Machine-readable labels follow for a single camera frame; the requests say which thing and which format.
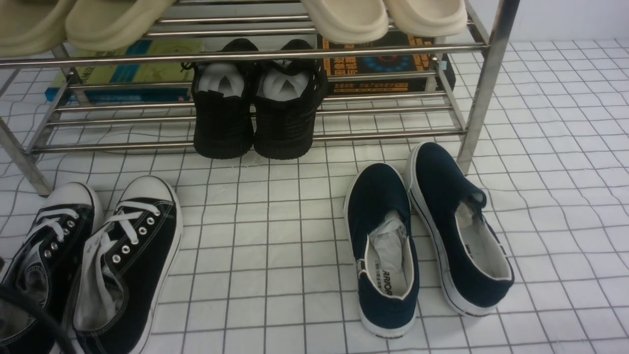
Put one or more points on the black canvas sneaker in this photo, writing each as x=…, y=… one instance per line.
x=124, y=266
x=44, y=270

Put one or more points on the chrome metal shoe rack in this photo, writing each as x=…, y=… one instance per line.
x=72, y=98

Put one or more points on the navy slip-on shoe left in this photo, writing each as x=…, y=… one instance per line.
x=377, y=216

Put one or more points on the navy slip-on shoe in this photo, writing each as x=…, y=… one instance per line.
x=474, y=270
x=377, y=216

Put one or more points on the black knit shoe right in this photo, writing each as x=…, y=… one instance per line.
x=287, y=97

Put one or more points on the black knit shoe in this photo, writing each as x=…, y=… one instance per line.
x=223, y=93
x=287, y=97

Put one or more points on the white grid floor cloth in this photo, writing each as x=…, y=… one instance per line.
x=265, y=266

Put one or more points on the black knit shoe left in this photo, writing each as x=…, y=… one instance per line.
x=223, y=93

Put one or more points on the black orange printed box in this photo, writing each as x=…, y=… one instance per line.
x=383, y=66

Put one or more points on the cream slipper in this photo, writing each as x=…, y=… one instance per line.
x=348, y=21
x=428, y=18

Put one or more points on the navy slip-on shoe right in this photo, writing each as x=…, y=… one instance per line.
x=474, y=270

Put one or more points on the cream slipper far right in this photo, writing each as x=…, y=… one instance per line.
x=428, y=18

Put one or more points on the beige slipper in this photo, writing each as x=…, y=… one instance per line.
x=31, y=27
x=111, y=24

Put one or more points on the beige slipper far left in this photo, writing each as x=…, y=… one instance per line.
x=31, y=27

